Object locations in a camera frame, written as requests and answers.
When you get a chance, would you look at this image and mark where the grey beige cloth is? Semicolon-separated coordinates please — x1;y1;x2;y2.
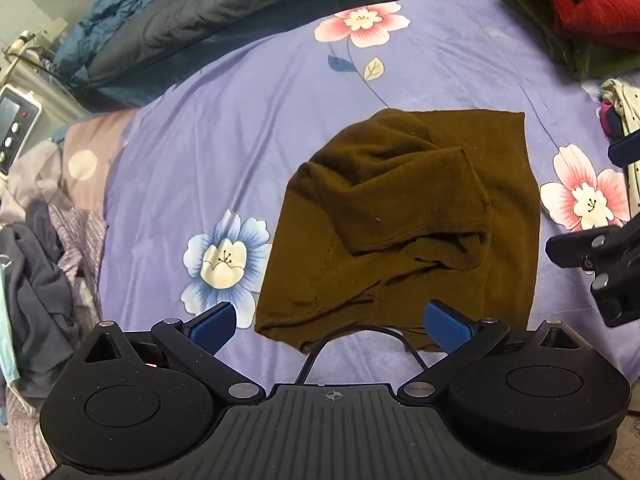
0;139;68;231

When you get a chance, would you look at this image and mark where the white polka dot cloth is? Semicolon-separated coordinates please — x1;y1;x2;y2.
597;78;640;221

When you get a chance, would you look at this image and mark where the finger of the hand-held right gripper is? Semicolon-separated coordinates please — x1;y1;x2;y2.
607;131;640;167
544;225;640;329

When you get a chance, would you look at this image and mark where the green knit sweater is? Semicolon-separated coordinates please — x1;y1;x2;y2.
493;0;640;80

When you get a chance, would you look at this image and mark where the black cable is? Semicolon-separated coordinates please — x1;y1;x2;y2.
298;326;429;387

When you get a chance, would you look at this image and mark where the dark grey garment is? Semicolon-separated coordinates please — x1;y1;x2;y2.
0;200;83;398

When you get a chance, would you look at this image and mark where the dark grey quilt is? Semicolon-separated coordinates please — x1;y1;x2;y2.
75;0;481;110

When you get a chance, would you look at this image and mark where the purple floral bed sheet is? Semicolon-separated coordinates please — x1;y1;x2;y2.
97;0;640;391

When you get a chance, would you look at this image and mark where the brown knit sweater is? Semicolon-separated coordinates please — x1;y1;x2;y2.
254;108;542;356

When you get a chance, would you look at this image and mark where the teal blue quilt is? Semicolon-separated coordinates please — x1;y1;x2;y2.
50;0;211;78

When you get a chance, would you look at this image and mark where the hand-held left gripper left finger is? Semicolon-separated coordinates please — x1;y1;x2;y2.
75;301;265;403

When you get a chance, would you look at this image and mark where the pink dotted pillow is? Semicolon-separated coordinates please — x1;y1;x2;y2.
59;109;137;216

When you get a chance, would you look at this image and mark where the white control device with screen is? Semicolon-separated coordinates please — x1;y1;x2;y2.
0;85;43;177

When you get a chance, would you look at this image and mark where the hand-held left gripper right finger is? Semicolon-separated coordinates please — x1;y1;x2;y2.
397;300;598;403

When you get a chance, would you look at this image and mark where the pile of grey clothes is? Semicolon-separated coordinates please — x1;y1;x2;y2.
0;204;109;480

